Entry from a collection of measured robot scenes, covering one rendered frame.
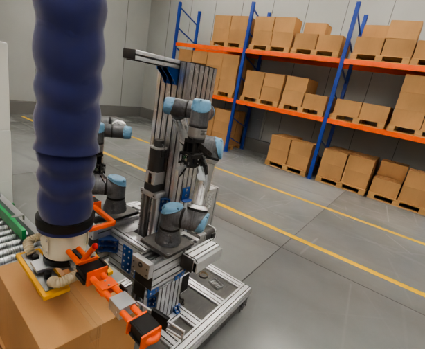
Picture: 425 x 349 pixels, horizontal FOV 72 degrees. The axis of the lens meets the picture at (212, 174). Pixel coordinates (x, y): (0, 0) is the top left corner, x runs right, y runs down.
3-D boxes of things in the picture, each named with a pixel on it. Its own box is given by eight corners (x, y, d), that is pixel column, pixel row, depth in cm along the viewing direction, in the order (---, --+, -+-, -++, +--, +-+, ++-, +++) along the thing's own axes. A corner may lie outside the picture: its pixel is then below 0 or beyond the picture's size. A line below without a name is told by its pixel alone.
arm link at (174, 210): (163, 218, 173) (166, 197, 169) (185, 224, 172) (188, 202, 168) (156, 227, 162) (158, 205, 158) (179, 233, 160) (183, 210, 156)
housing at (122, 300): (106, 308, 101) (108, 298, 100) (124, 300, 106) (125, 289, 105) (118, 320, 97) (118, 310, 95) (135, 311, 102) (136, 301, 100)
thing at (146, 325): (124, 333, 92) (126, 320, 91) (145, 322, 98) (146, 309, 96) (140, 351, 87) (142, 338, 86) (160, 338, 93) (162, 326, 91)
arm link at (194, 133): (196, 124, 123) (212, 129, 119) (194, 136, 125) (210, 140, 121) (185, 125, 117) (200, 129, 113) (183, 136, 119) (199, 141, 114)
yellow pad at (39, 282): (15, 257, 132) (14, 248, 131) (39, 251, 139) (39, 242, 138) (43, 301, 111) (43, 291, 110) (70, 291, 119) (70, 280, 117)
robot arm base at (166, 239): (167, 230, 180) (169, 217, 177) (185, 242, 172) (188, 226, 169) (149, 239, 168) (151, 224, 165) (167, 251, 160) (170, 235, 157)
